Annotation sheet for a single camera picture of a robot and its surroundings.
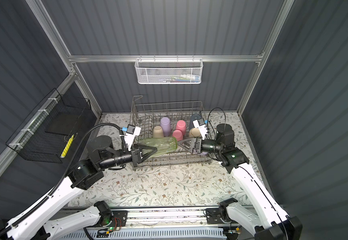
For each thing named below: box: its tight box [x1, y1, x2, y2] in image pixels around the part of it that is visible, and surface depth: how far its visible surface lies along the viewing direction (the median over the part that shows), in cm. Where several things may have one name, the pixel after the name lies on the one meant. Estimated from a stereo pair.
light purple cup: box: [160, 117, 172, 137], surface depth 96 cm
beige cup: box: [153, 125, 164, 138], surface depth 95 cm
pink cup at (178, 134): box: [172, 129, 184, 142], surface depth 93 cm
